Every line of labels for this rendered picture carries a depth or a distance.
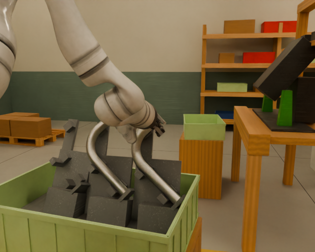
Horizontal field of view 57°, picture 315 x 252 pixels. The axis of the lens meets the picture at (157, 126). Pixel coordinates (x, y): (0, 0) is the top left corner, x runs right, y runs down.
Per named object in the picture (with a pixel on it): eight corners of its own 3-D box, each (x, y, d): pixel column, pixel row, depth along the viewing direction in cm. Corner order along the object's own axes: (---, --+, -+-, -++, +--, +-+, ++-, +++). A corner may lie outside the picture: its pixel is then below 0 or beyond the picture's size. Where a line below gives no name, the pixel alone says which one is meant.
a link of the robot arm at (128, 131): (110, 120, 79) (101, 118, 73) (140, 92, 78) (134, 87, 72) (131, 145, 77) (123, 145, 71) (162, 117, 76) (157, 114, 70)
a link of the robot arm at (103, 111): (124, 134, 73) (154, 116, 72) (98, 128, 58) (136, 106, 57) (111, 110, 74) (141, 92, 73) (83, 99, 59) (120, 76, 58)
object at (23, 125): (-16, 142, 534) (-19, 118, 525) (16, 132, 611) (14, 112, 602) (40, 147, 502) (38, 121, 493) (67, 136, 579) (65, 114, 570)
